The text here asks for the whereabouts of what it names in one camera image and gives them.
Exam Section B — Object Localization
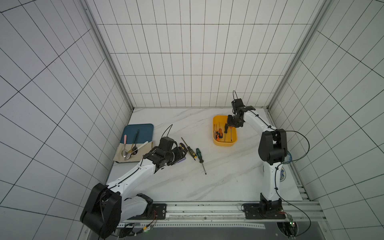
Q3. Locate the large black yellow screwdriver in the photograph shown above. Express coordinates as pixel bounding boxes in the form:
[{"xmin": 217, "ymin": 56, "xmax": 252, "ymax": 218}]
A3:
[{"xmin": 179, "ymin": 143, "xmax": 197, "ymax": 160}]

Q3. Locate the black yellow dotted screwdriver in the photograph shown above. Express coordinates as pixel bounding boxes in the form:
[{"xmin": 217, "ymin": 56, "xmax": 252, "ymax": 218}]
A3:
[{"xmin": 182, "ymin": 138, "xmax": 197, "ymax": 159}]

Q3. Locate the large orange black screwdriver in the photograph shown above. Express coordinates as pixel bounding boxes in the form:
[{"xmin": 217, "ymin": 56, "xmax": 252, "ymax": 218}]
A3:
[{"xmin": 217, "ymin": 123, "xmax": 223, "ymax": 140}]

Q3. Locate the short orange black screwdriver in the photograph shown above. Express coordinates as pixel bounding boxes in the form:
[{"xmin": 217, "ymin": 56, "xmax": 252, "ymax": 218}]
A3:
[{"xmin": 214, "ymin": 125, "xmax": 220, "ymax": 141}]

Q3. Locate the green black screwdriver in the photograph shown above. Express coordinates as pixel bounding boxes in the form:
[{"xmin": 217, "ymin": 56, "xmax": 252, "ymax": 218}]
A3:
[{"xmin": 196, "ymin": 148, "xmax": 207, "ymax": 175}]

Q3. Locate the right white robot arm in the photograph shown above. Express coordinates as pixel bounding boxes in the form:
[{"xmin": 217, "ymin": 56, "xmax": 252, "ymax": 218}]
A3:
[{"xmin": 227, "ymin": 107, "xmax": 288, "ymax": 220}]

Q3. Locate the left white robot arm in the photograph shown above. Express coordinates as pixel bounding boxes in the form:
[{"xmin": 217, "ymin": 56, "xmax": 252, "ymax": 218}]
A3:
[{"xmin": 80, "ymin": 137, "xmax": 188, "ymax": 239}]

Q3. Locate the yellow plastic storage box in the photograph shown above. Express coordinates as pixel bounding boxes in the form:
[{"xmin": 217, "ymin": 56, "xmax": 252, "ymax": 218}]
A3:
[{"xmin": 213, "ymin": 115, "xmax": 238, "ymax": 147}]

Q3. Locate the teal tray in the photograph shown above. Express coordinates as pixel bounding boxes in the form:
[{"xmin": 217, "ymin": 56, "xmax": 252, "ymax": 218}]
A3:
[{"xmin": 120, "ymin": 124, "xmax": 154, "ymax": 145}]

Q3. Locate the beige cloth mat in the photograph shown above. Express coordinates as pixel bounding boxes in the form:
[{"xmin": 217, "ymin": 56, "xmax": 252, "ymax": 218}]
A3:
[{"xmin": 113, "ymin": 142, "xmax": 153, "ymax": 163}]

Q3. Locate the metal spoon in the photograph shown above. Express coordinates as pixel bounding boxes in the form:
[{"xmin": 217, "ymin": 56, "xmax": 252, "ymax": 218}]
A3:
[{"xmin": 124, "ymin": 141, "xmax": 149, "ymax": 161}]

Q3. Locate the blue white porcelain bowl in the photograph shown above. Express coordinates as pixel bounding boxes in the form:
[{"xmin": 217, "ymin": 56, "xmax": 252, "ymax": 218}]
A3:
[{"xmin": 283, "ymin": 152, "xmax": 293, "ymax": 165}]

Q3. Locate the yellow blue patterned bowl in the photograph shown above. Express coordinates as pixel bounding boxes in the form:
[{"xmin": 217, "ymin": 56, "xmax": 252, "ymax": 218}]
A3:
[{"xmin": 280, "ymin": 167, "xmax": 287, "ymax": 182}]

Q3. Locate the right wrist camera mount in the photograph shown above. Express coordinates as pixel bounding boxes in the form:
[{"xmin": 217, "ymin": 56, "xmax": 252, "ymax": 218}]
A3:
[{"xmin": 231, "ymin": 99, "xmax": 255, "ymax": 115}]

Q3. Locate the dark handle utensil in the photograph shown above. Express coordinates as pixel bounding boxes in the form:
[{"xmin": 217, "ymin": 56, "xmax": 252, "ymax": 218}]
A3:
[{"xmin": 131, "ymin": 129, "xmax": 140, "ymax": 155}]

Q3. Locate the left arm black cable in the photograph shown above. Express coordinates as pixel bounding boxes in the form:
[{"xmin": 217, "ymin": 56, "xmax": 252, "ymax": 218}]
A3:
[{"xmin": 98, "ymin": 124, "xmax": 174, "ymax": 238}]

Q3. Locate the pink handle spoon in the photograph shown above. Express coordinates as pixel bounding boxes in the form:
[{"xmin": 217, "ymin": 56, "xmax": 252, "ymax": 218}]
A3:
[{"xmin": 122, "ymin": 135, "xmax": 128, "ymax": 158}]

